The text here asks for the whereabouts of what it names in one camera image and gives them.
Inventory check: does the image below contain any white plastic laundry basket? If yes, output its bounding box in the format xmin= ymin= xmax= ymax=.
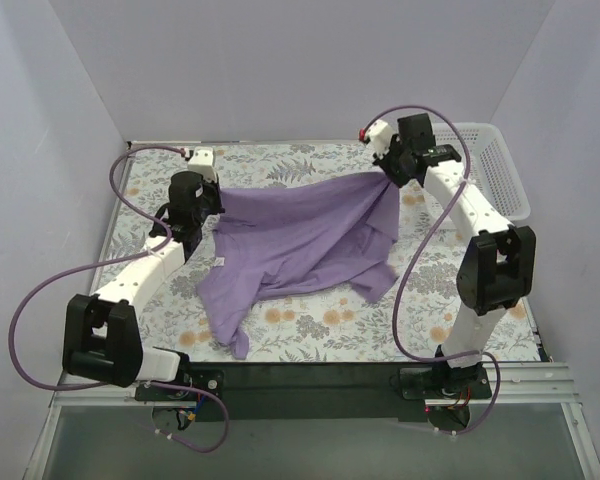
xmin=455 ymin=122 xmax=531 ymax=222

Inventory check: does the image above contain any purple t shirt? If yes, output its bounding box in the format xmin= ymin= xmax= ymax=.
xmin=196 ymin=172 xmax=400 ymax=360

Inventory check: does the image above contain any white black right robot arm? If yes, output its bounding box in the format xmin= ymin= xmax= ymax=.
xmin=360 ymin=113 xmax=536 ymax=399

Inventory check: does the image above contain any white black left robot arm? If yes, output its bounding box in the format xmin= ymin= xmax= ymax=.
xmin=62 ymin=166 xmax=223 ymax=400

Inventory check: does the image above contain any floral tablecloth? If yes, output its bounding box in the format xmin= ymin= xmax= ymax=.
xmin=79 ymin=142 xmax=539 ymax=364

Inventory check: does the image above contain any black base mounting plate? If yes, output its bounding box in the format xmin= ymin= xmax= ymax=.
xmin=134 ymin=362 xmax=495 ymax=422

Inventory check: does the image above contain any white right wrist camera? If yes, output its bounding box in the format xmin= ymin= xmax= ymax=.
xmin=359 ymin=119 xmax=395 ymax=156

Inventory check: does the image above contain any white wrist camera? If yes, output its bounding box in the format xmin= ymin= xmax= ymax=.
xmin=359 ymin=119 xmax=395 ymax=156
xmin=183 ymin=146 xmax=218 ymax=183

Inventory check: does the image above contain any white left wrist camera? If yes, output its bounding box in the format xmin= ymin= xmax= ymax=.
xmin=183 ymin=146 xmax=218 ymax=183

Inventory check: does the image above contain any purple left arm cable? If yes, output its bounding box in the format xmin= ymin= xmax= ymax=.
xmin=8 ymin=143 xmax=230 ymax=454

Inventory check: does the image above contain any aluminium frame rail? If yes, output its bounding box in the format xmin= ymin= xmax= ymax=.
xmin=26 ymin=363 xmax=600 ymax=479

